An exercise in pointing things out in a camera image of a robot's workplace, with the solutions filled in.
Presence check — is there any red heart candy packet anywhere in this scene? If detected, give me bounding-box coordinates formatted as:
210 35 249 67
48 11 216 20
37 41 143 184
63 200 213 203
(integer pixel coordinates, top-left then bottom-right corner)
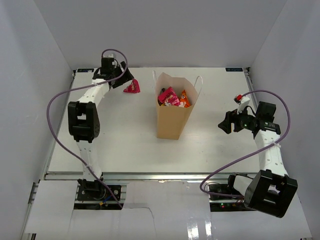
123 79 141 94

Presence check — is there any pink candy packet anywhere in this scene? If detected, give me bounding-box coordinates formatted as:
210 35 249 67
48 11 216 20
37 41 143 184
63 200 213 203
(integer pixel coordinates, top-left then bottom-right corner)
157 86 180 106

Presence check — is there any orange white snack bag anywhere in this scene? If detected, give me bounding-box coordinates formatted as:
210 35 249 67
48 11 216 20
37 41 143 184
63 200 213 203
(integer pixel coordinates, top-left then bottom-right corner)
179 90 191 108

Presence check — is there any brown paper bag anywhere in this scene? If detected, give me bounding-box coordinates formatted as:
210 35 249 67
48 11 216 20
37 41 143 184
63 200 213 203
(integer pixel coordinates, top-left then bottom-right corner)
152 71 203 140

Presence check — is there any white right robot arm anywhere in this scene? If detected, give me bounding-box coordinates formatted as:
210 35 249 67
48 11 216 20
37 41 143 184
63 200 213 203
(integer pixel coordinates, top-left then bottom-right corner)
218 96 298 218

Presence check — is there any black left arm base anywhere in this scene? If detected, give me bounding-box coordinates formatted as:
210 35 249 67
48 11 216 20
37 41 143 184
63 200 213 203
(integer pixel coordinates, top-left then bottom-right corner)
76 179 114 202

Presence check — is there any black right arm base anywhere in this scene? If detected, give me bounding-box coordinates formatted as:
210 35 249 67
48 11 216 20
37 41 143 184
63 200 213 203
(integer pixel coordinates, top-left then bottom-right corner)
203 173 245 213

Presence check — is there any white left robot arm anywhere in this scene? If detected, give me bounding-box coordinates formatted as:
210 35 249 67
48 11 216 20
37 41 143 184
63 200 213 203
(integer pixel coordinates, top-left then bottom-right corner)
67 53 134 182

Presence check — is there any blue label left corner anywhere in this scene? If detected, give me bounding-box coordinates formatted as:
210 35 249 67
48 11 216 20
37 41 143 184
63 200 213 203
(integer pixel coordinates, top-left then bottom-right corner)
76 68 95 73

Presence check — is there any blue label corner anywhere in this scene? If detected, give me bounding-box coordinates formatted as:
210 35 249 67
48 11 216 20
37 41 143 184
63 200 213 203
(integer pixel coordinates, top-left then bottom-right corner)
76 68 95 73
225 67 243 72

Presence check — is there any blue label right corner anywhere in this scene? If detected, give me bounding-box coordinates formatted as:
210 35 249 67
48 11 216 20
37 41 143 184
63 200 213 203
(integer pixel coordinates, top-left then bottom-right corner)
225 67 243 72

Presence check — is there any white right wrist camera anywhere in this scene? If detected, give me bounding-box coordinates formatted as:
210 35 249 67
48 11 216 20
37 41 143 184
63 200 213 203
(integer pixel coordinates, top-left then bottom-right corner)
234 94 251 115

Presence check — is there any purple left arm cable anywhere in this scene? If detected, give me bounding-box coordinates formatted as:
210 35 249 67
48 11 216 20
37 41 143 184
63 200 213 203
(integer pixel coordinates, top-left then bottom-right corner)
46 48 129 209

